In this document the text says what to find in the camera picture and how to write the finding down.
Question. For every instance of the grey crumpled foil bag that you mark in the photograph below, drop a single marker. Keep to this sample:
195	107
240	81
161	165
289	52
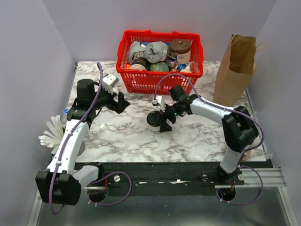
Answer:
153	52

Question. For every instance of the black coffee cup lid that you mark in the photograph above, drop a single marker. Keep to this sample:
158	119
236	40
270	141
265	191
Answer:
154	119

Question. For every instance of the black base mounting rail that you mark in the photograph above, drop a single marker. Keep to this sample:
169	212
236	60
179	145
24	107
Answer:
162	178

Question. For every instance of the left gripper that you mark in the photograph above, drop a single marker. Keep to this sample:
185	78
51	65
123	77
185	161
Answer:
120	106

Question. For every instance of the white pump bottle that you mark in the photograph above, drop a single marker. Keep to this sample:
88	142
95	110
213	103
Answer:
187	69

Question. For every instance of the brown paper bag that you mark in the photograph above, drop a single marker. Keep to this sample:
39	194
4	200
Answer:
236	70

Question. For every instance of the aluminium frame rail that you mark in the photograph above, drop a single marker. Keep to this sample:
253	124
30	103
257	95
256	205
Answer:
247	178

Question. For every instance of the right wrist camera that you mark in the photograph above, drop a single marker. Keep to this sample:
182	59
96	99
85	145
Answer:
159	101

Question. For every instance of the white paper coffee cup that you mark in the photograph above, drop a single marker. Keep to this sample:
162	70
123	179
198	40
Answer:
155	129

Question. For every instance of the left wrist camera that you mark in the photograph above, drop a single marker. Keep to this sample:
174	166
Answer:
109	81

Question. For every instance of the blue snack packet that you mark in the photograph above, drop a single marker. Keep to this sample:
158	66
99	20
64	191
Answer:
182	66

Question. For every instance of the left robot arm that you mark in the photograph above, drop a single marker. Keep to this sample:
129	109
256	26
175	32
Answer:
61	183

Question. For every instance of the red drink can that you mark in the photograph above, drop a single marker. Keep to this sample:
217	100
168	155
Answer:
171	63

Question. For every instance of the green textured ball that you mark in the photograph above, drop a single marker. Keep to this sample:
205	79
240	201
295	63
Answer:
159	67

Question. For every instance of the dark lidded jar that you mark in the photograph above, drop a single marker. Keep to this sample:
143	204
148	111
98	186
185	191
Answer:
140	63

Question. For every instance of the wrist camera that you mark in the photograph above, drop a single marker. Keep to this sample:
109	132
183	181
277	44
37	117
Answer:
109	81
159	101

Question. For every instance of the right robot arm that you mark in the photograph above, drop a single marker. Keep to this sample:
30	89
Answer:
238	127

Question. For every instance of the brown lidded round tub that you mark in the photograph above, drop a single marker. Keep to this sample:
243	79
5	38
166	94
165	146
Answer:
180	49

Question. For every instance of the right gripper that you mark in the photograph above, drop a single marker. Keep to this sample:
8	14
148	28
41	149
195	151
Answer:
164	126

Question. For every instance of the cardboard cup carrier tray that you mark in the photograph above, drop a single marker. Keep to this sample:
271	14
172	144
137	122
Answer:
247	154

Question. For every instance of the clear plastic water bottle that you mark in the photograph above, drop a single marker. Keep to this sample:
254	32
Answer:
65	110

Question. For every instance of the grey straw holder cup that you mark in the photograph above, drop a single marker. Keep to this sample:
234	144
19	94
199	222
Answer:
81	149

